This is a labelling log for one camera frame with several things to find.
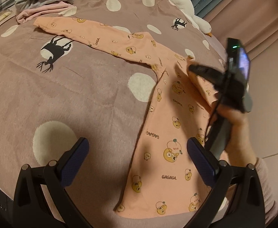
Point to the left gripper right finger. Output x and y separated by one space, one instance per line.
246 208

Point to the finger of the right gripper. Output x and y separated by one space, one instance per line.
211 75

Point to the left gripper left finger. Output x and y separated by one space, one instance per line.
30 208

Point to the pink cartoon print shirt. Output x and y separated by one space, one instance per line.
162 179

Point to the pink sleeve right forearm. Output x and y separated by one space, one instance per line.
269 201

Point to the person right hand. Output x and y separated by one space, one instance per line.
239 149

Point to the phone on right gripper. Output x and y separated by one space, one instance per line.
237 59

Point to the pink curtain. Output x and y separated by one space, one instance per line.
254 22

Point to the mauve polka dot duvet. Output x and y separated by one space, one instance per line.
53 91

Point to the light pink garment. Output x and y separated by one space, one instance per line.
29 14

